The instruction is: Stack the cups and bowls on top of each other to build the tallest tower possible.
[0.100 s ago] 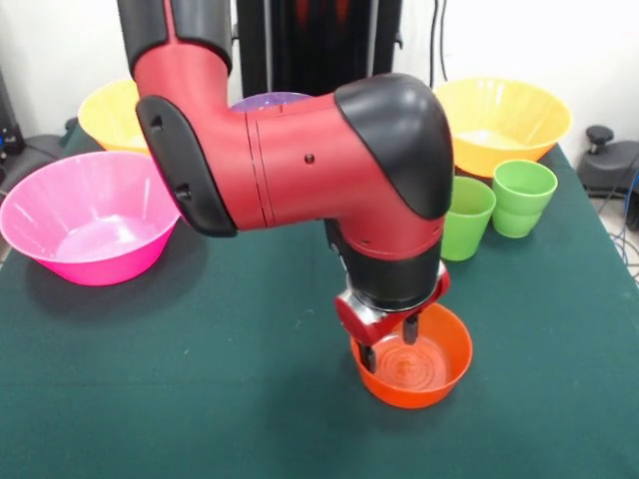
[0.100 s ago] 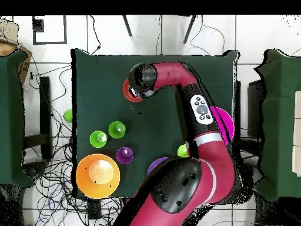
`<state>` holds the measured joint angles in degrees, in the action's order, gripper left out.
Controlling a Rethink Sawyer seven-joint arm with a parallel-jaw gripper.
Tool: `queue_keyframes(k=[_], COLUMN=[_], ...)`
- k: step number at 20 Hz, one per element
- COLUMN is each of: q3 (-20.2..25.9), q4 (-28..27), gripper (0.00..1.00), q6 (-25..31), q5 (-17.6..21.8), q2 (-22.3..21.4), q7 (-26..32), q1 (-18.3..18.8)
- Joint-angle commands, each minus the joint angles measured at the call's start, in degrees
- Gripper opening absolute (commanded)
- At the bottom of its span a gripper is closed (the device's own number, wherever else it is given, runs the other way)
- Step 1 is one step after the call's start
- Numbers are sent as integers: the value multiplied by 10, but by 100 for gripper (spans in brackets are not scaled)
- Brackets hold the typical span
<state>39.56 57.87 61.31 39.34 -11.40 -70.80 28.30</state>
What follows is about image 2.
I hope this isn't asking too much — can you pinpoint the small red plastic bowl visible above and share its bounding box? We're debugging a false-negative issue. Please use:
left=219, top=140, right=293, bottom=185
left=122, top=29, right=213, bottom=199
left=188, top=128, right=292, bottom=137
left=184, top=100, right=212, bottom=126
left=122, top=78, right=143, bottom=103

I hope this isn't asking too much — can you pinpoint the thin black cable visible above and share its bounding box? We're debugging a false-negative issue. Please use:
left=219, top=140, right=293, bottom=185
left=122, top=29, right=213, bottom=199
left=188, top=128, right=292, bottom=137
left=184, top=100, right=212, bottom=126
left=189, top=15, right=226, bottom=57
left=88, top=15, right=102, bottom=55

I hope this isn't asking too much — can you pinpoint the green plastic cup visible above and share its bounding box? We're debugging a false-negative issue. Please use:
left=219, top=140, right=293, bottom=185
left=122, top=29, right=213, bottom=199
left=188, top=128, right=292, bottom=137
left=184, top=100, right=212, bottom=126
left=177, top=144, right=189, bottom=158
left=108, top=121, right=126, bottom=139
left=89, top=130, right=108, bottom=149

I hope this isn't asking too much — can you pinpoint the black floor power box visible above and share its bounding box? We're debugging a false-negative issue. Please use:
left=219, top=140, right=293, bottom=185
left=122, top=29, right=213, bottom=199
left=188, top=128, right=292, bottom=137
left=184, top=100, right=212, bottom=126
left=87, top=198, right=102, bottom=220

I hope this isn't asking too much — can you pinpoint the tangle of floor cables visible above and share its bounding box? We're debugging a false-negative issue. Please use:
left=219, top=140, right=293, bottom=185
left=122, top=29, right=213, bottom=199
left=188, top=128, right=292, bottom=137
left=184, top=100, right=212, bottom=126
left=22, top=63, right=81, bottom=226

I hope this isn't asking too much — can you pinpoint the brown cardboard box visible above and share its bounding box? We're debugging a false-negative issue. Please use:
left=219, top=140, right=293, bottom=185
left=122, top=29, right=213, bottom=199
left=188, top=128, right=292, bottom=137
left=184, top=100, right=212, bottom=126
left=0, top=18, right=33, bottom=85

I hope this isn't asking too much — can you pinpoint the purple plastic bowl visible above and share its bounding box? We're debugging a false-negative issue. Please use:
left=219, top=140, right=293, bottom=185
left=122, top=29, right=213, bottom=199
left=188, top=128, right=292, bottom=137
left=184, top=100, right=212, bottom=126
left=147, top=157, right=169, bottom=175

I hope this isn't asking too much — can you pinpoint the black equipment box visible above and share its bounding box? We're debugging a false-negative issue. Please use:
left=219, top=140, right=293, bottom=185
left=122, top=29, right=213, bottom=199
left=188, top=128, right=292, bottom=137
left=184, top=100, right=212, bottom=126
left=246, top=79, right=265, bottom=138

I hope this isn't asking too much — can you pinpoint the black stand bar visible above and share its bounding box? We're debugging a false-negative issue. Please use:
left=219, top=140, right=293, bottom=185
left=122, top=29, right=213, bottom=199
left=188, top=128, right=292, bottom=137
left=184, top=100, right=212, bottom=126
left=23, top=76, right=53, bottom=161
left=232, top=81, right=242, bottom=163

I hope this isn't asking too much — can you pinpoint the purple plastic cup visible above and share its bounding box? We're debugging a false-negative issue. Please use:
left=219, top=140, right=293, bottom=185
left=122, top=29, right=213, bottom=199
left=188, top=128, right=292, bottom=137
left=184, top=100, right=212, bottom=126
left=116, top=147, right=134, bottom=165

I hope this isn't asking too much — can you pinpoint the dark green table cloth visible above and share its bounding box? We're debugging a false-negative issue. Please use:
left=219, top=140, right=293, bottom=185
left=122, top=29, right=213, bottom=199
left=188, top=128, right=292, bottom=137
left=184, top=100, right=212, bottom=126
left=71, top=48, right=240, bottom=198

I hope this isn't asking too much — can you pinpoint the small green plastic bowl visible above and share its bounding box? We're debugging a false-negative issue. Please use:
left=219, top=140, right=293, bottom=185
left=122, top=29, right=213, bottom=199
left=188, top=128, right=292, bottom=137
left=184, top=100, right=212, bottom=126
left=63, top=109, right=73, bottom=124

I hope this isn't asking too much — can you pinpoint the black square floor frame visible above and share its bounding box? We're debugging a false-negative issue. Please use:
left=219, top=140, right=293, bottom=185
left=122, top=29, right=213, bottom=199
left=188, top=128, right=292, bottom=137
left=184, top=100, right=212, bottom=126
left=32, top=15, right=68, bottom=45

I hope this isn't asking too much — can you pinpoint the large orange plastic bowl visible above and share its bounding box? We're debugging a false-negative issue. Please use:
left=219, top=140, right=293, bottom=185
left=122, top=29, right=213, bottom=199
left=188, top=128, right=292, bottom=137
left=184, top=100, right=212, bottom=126
left=75, top=153, right=121, bottom=200

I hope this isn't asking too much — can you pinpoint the black tripod leg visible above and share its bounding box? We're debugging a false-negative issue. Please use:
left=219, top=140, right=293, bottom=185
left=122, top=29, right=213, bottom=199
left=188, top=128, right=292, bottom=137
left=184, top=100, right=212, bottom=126
left=183, top=15, right=199, bottom=45
left=122, top=15, right=133, bottom=38

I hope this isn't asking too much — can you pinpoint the green side table cloth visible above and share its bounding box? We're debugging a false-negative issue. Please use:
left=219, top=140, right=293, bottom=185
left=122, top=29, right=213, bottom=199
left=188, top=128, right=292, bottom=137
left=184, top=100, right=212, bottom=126
left=253, top=48, right=301, bottom=203
left=0, top=50, right=35, bottom=189

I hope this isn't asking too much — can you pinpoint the large pink plastic bowl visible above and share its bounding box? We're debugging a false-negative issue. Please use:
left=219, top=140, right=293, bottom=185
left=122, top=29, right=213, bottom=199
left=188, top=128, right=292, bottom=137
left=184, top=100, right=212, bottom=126
left=209, top=106, right=235, bottom=145

